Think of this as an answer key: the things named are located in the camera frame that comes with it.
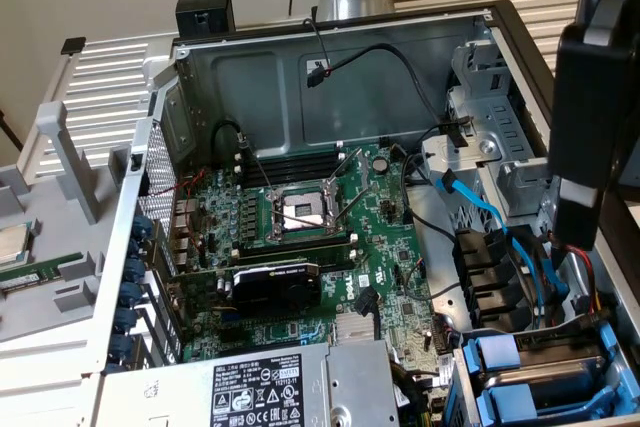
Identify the CPU socket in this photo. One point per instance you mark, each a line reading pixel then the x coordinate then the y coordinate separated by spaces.
pixel 300 212

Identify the black graphics card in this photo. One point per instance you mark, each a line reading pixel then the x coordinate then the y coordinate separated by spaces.
pixel 275 289

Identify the white case fixture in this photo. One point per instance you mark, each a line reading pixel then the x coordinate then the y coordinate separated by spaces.
pixel 45 377

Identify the green motherboard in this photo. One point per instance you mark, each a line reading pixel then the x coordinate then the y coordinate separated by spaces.
pixel 380 247

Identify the grey parts rack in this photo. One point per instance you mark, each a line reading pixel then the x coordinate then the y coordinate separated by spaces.
pixel 70 162

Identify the metal socket cover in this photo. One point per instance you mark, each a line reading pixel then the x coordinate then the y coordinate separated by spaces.
pixel 363 172

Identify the black clamp block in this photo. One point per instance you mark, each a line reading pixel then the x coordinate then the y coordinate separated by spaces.
pixel 205 7

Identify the silver CPU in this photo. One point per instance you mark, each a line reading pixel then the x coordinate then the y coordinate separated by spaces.
pixel 12 244

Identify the black plastic air duct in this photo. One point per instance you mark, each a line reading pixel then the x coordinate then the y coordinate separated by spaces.
pixel 480 272

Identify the hard drive in blue caddy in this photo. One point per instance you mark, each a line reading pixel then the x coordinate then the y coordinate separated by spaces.
pixel 468 397

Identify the green RAM stick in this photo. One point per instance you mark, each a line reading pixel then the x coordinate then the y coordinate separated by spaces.
pixel 30 274

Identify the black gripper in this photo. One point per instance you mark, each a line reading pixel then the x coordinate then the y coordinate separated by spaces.
pixel 585 122

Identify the metal locking lever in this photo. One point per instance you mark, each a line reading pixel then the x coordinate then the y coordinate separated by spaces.
pixel 351 203
pixel 260 167

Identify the blue disk caddy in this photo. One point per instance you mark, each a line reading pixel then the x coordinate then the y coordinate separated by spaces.
pixel 515 402

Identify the black RAM slot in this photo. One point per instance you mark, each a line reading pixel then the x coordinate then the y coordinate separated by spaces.
pixel 330 261
pixel 295 246
pixel 295 173
pixel 295 159

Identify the silver chipset heatsink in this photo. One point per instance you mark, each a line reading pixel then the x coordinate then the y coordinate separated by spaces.
pixel 352 329

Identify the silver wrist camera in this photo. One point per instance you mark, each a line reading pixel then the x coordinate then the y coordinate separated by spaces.
pixel 602 22

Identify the dark blue slot latch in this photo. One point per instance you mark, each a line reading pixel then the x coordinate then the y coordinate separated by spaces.
pixel 137 249
pixel 126 320
pixel 133 269
pixel 120 347
pixel 143 225
pixel 131 293

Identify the silver optical drive cage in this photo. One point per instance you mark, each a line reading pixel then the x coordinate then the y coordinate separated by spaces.
pixel 492 117

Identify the silver power supply with label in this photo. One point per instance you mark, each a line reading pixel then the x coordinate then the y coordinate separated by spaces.
pixel 175 397

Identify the open grey PC case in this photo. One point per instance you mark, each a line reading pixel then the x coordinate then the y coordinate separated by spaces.
pixel 250 92

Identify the round coin battery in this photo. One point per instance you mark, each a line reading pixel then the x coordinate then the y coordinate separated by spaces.
pixel 381 164

